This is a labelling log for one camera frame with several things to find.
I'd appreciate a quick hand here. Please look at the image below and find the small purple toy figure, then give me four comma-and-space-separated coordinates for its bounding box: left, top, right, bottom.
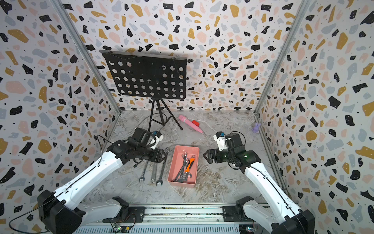
251, 122, 261, 134

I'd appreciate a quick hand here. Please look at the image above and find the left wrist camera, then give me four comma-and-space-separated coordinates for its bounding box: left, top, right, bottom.
152, 131, 164, 148

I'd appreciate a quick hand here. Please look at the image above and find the medium silver combination wrench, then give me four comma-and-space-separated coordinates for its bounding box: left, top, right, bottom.
138, 161, 149, 183

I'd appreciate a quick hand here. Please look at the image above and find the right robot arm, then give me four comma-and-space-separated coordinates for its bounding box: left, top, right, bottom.
203, 131, 315, 234

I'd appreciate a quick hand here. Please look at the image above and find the long silver combination wrench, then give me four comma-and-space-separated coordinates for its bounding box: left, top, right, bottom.
151, 162, 158, 184

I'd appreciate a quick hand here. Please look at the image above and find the red small object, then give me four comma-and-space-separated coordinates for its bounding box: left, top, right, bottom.
192, 120, 200, 127

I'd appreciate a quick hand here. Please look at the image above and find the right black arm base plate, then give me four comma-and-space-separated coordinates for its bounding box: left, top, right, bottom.
222, 205, 253, 222

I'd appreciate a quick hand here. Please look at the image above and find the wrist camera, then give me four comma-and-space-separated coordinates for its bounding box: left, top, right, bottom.
213, 131, 228, 151
152, 131, 164, 148

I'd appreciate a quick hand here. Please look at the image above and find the large silver combination wrench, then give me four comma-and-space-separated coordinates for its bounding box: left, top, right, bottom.
155, 147, 170, 186

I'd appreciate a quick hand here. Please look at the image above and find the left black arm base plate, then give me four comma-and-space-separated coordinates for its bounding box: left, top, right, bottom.
111, 206, 146, 223

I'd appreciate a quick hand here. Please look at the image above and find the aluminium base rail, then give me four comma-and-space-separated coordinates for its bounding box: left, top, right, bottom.
72, 203, 272, 234

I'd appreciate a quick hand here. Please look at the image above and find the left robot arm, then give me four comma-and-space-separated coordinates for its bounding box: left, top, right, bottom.
38, 128, 167, 234

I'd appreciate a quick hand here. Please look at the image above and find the pink handheld microphone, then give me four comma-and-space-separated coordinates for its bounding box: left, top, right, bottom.
178, 115, 203, 133

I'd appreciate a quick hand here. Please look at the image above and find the pink plastic storage box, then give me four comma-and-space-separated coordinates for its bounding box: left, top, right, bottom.
168, 145, 200, 188

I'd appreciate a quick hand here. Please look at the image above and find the black perforated music stand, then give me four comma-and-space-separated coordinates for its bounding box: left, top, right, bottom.
100, 50, 188, 126

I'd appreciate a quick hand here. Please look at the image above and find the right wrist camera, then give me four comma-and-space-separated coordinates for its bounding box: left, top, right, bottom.
213, 131, 228, 151

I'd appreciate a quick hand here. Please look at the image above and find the orange handled adjustable wrench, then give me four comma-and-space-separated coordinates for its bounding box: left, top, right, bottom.
177, 155, 196, 183

